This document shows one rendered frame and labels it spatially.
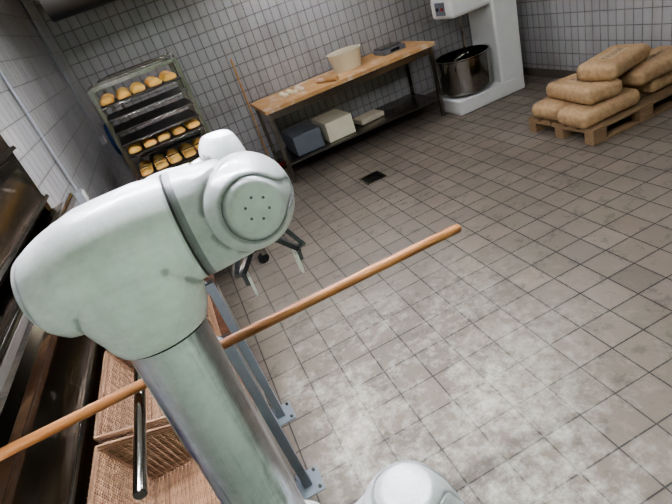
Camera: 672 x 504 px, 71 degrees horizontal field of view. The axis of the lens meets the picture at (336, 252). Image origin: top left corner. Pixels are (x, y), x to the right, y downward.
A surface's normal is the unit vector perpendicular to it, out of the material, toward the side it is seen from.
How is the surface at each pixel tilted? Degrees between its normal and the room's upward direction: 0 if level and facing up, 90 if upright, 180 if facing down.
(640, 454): 0
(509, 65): 90
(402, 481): 6
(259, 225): 74
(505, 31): 90
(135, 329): 86
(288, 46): 90
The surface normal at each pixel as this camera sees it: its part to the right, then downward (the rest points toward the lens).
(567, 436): -0.30, -0.82
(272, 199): 0.35, 0.21
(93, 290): 0.26, 0.42
